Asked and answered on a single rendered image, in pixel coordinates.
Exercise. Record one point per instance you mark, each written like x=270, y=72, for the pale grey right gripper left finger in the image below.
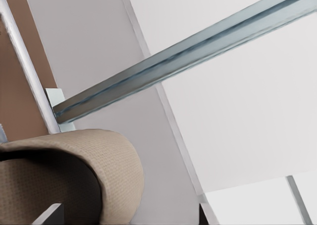
x=53, y=216

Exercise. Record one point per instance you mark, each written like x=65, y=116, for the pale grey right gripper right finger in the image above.
x=206, y=211

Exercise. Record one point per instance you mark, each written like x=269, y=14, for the beige knit shoe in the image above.
x=116, y=160

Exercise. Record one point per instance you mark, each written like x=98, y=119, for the silver frame post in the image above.
x=298, y=200
x=183, y=54

